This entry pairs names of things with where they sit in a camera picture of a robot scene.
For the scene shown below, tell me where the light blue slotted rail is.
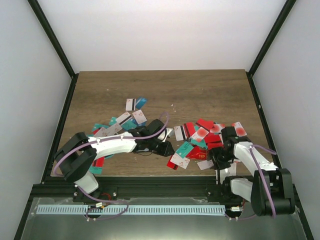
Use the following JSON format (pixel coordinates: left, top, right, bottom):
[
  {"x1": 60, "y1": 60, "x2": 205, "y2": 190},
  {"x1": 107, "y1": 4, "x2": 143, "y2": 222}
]
[{"x1": 36, "y1": 204, "x2": 226, "y2": 216}]

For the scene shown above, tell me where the white floral card left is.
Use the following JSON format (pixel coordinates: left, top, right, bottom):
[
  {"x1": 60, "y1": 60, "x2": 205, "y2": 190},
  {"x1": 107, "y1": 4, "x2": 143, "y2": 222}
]
[{"x1": 132, "y1": 109, "x2": 147, "y2": 125}]

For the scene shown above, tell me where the teal VIP card right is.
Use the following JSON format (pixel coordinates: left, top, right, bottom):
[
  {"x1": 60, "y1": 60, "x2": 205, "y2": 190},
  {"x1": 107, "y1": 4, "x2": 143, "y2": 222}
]
[{"x1": 176, "y1": 142, "x2": 194, "y2": 159}]

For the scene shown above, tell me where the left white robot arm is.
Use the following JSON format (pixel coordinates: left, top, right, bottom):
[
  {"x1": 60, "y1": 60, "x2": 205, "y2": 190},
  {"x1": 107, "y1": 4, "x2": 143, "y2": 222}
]
[{"x1": 53, "y1": 119, "x2": 175, "y2": 202}]

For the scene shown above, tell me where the white floral card on red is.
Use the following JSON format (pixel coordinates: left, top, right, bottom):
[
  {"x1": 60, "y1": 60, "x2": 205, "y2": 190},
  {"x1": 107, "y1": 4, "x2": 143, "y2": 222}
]
[{"x1": 170, "y1": 153, "x2": 190, "y2": 169}]

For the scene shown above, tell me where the red VIP card gold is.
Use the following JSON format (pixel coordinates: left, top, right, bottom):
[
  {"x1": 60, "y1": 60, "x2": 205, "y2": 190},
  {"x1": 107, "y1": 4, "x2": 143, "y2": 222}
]
[{"x1": 186, "y1": 146, "x2": 208, "y2": 161}]

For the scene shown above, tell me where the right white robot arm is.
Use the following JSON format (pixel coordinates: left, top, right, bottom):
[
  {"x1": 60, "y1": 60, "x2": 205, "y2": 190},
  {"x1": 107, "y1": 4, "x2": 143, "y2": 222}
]
[{"x1": 208, "y1": 126, "x2": 296, "y2": 218}]

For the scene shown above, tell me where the blue card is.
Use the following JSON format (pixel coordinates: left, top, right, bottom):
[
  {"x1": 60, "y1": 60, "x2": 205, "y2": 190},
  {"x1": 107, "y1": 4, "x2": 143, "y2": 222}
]
[{"x1": 135, "y1": 97, "x2": 148, "y2": 110}]

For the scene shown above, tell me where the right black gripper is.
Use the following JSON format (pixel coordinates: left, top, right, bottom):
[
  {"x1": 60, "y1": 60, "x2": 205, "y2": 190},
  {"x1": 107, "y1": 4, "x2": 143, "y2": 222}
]
[{"x1": 208, "y1": 146, "x2": 236, "y2": 171}]

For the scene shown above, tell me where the white card magnetic stripe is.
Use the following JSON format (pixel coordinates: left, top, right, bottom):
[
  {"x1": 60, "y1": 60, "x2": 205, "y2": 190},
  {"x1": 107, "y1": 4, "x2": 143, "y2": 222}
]
[{"x1": 125, "y1": 98, "x2": 136, "y2": 111}]

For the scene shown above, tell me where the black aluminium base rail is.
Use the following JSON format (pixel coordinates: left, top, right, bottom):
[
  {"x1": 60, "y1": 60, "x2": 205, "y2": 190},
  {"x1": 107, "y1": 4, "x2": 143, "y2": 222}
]
[{"x1": 31, "y1": 176, "x2": 224, "y2": 198}]

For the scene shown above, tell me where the white card black stripe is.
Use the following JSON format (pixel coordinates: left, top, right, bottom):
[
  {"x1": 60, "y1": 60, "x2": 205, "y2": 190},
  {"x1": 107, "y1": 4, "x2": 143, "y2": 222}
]
[{"x1": 173, "y1": 125, "x2": 187, "y2": 141}]

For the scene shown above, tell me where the red card front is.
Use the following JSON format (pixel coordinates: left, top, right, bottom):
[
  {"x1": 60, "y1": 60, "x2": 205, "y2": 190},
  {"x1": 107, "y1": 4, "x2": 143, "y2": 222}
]
[{"x1": 166, "y1": 155, "x2": 179, "y2": 171}]

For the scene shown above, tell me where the red card top right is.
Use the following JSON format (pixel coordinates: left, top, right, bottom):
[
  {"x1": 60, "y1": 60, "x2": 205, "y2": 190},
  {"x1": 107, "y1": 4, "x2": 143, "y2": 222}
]
[{"x1": 195, "y1": 118, "x2": 214, "y2": 131}]

